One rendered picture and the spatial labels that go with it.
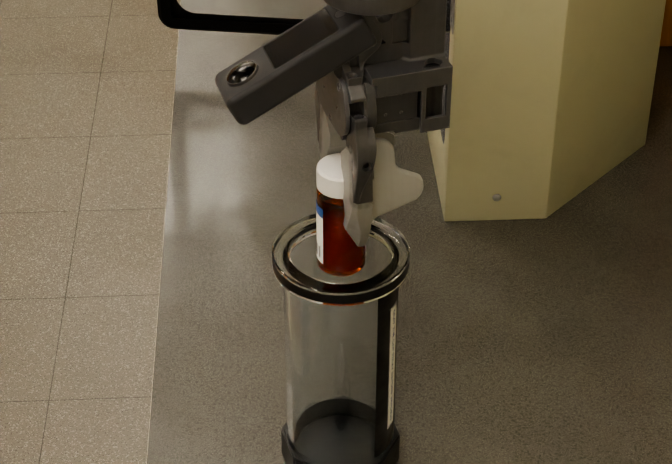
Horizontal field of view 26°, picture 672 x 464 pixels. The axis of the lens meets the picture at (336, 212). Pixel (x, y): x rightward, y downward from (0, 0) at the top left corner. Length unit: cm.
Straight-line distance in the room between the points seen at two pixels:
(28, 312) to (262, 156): 138
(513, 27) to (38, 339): 167
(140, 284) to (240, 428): 172
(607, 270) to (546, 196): 11
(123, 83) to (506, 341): 240
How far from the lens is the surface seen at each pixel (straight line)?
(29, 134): 354
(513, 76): 148
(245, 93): 101
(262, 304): 145
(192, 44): 190
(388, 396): 121
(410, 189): 109
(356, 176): 105
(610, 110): 161
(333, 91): 105
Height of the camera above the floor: 185
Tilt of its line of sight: 35 degrees down
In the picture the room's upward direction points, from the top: straight up
